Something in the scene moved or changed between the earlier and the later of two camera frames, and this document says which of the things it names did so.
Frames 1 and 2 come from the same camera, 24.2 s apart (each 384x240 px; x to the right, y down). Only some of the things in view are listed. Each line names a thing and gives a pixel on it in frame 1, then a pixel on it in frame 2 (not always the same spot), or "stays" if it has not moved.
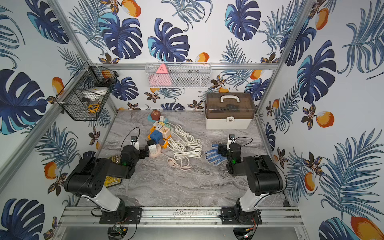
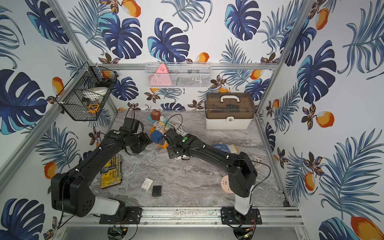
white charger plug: [152, 148] -> [147, 184]
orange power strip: [164, 145] stays
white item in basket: [95, 93] stays
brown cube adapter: [155, 115] stays
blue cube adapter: [156, 135] stays
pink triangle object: [161, 78] stays
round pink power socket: [158, 150] -> [225, 184]
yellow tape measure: [93, 108] stays
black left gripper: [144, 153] -> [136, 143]
